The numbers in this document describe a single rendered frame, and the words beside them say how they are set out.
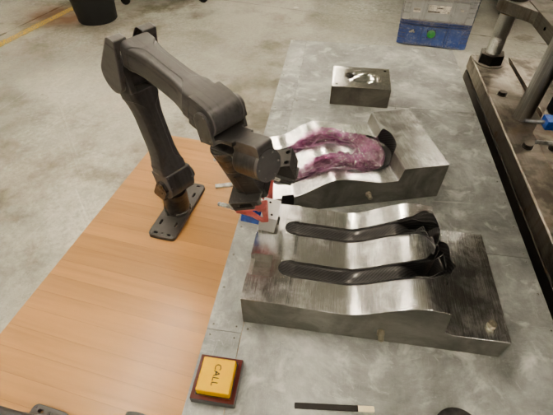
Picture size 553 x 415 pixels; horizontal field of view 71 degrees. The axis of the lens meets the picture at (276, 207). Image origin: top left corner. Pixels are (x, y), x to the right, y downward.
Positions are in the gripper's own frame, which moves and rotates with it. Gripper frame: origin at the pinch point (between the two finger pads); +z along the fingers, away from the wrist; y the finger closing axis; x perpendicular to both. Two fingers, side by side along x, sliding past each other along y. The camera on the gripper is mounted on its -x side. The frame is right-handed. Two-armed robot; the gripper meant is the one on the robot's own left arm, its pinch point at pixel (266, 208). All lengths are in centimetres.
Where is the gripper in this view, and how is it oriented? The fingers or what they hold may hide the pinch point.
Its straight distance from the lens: 82.0
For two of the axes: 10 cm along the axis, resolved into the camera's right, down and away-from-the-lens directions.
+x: -9.2, 0.8, 3.8
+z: 3.5, 5.9, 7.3
